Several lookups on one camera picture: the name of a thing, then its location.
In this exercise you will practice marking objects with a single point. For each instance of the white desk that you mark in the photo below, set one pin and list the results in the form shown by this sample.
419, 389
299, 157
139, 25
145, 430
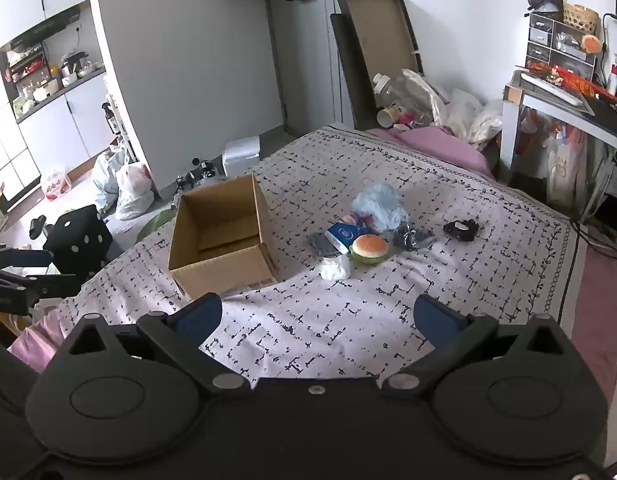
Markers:
538, 102

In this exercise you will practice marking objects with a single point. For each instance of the orange round ornament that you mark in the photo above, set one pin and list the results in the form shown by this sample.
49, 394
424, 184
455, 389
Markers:
592, 44

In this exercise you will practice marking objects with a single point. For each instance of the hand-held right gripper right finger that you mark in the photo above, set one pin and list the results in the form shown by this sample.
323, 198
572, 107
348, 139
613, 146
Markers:
438, 317

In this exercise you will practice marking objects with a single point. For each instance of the small black plush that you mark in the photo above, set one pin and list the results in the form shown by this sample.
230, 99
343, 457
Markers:
461, 230

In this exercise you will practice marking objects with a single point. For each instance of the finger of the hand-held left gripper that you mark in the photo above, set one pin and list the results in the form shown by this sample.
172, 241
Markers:
38, 285
28, 259

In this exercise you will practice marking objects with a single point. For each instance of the white box appliance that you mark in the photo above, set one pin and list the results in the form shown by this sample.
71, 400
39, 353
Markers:
242, 156

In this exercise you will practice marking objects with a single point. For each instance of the grey drawer organizer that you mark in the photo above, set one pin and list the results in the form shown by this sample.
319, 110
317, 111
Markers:
558, 45

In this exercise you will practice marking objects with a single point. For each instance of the white tote bag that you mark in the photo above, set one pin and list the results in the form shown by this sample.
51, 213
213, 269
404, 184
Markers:
566, 167

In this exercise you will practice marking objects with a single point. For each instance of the black dice stool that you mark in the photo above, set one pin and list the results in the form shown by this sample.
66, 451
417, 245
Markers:
78, 240

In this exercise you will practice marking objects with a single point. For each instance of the folded dark table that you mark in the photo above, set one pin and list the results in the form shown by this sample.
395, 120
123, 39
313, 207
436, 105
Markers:
378, 35

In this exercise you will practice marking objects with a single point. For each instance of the white soft pouch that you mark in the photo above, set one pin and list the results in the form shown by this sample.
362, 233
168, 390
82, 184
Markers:
336, 267

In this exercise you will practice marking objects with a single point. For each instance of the large clear plastic bottle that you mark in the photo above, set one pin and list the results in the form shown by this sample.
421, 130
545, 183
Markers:
398, 92

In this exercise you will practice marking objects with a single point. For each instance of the paper cup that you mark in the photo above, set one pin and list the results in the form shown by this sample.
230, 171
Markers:
387, 117

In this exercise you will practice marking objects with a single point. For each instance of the small plastic bag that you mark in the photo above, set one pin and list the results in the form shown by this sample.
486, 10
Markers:
56, 182

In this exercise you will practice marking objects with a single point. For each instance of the white and red plastic bag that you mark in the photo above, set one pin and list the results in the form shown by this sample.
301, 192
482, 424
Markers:
133, 192

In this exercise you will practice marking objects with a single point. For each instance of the white black-patterned bedspread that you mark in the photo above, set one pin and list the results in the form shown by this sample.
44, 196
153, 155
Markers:
313, 185

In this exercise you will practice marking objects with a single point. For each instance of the blue and white packet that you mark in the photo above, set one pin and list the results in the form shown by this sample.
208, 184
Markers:
338, 234

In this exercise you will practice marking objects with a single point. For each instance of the red paper decoration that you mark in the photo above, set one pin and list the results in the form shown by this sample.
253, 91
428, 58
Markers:
568, 77

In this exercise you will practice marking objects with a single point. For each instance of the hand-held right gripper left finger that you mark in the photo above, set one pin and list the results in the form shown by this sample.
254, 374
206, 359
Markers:
201, 317

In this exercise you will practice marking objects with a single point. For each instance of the grey plastic bag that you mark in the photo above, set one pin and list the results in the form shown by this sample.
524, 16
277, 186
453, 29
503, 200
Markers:
106, 172

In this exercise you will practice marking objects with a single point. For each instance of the black slipper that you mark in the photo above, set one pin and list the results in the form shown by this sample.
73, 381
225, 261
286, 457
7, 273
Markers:
38, 226

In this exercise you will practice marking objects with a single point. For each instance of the brown cardboard box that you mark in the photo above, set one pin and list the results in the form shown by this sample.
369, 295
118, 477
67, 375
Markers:
223, 275

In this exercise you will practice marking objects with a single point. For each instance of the burger plush toy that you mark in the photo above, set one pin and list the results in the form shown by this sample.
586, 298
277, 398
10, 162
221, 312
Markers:
368, 246

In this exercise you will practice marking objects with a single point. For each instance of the white bottle with red cap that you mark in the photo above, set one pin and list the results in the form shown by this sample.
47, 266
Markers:
614, 80

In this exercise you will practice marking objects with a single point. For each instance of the kitchen shelf with dishes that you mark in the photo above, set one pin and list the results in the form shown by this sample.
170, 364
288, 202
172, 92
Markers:
43, 80

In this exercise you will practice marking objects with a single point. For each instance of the woven basket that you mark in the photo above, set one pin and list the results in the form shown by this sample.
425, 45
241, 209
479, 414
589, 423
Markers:
581, 19

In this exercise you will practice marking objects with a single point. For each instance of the white crumpled plastic bag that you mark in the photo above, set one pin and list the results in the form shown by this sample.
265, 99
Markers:
471, 115

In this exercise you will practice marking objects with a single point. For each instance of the dark shiny packet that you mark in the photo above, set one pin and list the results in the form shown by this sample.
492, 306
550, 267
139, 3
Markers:
413, 237

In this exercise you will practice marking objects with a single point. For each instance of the grey fuzzy cloth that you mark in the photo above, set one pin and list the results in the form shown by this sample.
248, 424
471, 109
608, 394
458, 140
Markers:
318, 244

